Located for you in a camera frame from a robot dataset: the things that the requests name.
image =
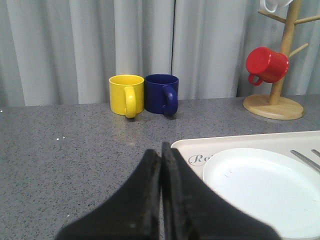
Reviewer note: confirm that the red mug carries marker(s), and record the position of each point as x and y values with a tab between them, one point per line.
266	65

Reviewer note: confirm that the white mug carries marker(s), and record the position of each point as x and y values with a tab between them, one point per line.
271	6

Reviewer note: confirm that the grey curtain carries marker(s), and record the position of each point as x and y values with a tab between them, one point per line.
64	51

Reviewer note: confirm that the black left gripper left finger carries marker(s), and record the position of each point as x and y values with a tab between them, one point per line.
131	213

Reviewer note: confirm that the dark blue mug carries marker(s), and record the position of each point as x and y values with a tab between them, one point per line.
161	94

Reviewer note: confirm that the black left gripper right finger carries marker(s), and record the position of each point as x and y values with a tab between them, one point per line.
192	211

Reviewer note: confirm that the white round plate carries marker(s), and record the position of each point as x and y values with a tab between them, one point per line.
270	187

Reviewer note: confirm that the cream rabbit serving tray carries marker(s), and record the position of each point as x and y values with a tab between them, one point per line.
196	152

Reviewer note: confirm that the silver chopstick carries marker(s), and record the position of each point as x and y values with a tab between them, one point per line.
316	152

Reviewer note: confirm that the wooden mug tree stand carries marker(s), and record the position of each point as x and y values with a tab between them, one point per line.
273	105

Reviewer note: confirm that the silver fork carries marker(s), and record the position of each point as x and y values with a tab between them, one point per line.
306	160

